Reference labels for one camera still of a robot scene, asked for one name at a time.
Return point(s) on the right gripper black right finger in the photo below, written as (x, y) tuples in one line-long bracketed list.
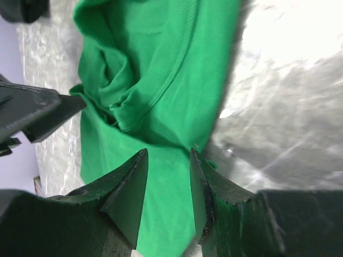
[(232, 221)]

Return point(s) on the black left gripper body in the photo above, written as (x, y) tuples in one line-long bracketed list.
[(21, 107)]

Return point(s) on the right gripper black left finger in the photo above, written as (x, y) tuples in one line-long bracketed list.
[(101, 218)]

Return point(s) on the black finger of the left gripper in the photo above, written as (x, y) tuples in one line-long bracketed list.
[(70, 105)]

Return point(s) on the green tank top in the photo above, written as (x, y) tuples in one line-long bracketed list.
[(152, 76)]

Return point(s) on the aluminium frame rail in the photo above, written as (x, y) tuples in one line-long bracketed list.
[(39, 191)]

